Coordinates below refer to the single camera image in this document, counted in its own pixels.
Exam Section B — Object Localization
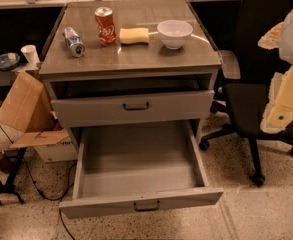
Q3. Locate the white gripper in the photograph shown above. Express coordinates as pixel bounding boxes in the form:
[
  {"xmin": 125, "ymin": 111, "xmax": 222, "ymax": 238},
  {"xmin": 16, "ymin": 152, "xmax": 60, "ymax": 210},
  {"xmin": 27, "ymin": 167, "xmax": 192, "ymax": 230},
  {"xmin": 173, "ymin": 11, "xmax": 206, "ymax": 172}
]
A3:
[{"xmin": 258, "ymin": 9, "xmax": 293, "ymax": 134}]

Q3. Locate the yellow sponge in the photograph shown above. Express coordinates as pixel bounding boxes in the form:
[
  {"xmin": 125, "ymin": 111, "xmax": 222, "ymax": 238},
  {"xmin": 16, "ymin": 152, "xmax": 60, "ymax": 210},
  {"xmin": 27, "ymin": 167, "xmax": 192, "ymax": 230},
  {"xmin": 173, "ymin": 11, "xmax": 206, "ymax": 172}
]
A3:
[{"xmin": 119, "ymin": 28, "xmax": 149, "ymax": 45}]

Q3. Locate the grey middle drawer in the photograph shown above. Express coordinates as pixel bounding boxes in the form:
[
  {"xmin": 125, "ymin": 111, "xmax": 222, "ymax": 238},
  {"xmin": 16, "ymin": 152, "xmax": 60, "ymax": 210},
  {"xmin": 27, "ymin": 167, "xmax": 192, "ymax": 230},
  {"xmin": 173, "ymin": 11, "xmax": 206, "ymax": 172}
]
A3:
[{"xmin": 51, "ymin": 91, "xmax": 213, "ymax": 127}]

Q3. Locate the grey open bottom drawer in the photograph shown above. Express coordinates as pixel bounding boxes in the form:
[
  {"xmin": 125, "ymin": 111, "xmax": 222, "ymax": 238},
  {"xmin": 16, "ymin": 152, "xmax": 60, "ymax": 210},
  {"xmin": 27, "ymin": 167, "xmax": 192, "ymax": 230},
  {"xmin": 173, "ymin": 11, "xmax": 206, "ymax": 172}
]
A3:
[{"xmin": 60, "ymin": 121, "xmax": 223, "ymax": 218}]

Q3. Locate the grey drawer cabinet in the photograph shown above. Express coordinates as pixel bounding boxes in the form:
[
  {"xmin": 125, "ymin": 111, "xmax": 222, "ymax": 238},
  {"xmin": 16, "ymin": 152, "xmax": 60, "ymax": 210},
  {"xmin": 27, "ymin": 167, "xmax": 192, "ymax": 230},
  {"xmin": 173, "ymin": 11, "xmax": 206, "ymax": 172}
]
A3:
[{"xmin": 40, "ymin": 0, "xmax": 220, "ymax": 143}]

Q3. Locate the black office chair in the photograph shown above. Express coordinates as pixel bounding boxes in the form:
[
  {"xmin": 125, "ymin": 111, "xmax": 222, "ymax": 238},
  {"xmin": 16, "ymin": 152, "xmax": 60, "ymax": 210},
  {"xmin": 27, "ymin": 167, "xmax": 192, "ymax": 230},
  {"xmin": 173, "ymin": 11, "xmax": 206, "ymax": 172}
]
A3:
[{"xmin": 199, "ymin": 0, "xmax": 293, "ymax": 186}]

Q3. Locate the white bowl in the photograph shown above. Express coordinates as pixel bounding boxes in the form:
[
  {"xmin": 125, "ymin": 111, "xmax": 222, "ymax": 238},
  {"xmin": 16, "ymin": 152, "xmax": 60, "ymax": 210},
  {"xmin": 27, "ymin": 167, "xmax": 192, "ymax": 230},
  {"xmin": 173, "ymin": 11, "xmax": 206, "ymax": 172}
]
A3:
[{"xmin": 157, "ymin": 20, "xmax": 193, "ymax": 50}]

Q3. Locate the red soda can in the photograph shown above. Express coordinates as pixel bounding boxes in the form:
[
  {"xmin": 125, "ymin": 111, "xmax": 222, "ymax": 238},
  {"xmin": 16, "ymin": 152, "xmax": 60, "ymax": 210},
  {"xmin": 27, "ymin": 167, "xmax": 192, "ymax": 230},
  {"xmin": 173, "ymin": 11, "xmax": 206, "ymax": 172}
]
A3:
[{"xmin": 94, "ymin": 7, "xmax": 117, "ymax": 45}]

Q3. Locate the blue silver lying can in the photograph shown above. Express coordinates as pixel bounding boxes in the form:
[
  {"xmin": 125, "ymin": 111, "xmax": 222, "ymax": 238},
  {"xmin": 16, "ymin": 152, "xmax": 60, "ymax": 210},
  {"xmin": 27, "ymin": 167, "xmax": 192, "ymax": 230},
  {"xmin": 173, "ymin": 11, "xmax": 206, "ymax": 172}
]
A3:
[{"xmin": 62, "ymin": 27, "xmax": 85, "ymax": 58}]

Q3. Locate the white box under cardboard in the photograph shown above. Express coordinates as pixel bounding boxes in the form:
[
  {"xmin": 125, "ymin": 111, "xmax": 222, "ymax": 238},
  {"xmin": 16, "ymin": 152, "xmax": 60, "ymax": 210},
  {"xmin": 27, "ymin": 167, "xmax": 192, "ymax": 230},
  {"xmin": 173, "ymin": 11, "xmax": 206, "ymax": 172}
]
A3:
[{"xmin": 34, "ymin": 141, "xmax": 77, "ymax": 162}]

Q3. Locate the white paper cup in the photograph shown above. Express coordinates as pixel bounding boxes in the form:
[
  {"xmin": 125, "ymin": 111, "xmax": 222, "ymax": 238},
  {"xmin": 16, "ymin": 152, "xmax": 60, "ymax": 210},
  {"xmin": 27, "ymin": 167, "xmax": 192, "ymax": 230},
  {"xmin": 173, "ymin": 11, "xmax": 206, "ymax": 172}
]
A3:
[{"xmin": 21, "ymin": 45, "xmax": 40, "ymax": 65}]

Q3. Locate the brown cardboard box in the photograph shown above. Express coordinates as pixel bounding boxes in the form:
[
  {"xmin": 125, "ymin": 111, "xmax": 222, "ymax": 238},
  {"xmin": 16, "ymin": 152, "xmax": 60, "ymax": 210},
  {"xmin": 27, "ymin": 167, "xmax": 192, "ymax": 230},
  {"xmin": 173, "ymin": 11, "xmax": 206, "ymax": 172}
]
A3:
[{"xmin": 0, "ymin": 71, "xmax": 68, "ymax": 148}]

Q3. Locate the dark blue plate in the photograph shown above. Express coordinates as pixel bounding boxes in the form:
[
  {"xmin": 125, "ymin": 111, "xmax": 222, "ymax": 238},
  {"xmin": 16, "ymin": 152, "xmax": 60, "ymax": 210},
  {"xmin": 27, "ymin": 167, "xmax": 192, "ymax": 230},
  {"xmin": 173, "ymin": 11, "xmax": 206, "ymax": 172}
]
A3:
[{"xmin": 0, "ymin": 53, "xmax": 20, "ymax": 71}]

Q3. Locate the black metal stand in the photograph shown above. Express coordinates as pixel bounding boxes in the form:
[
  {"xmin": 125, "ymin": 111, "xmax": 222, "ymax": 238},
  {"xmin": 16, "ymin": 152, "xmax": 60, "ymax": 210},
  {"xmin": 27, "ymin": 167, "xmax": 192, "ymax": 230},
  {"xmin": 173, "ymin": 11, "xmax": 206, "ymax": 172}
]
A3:
[{"xmin": 0, "ymin": 148, "xmax": 26, "ymax": 206}]

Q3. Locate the black floor cable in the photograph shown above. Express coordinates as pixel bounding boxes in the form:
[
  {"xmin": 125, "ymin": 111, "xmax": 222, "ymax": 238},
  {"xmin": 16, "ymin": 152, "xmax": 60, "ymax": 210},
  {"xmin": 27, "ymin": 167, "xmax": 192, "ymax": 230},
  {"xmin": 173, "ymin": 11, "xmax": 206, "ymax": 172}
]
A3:
[{"xmin": 0, "ymin": 105, "xmax": 77, "ymax": 240}]

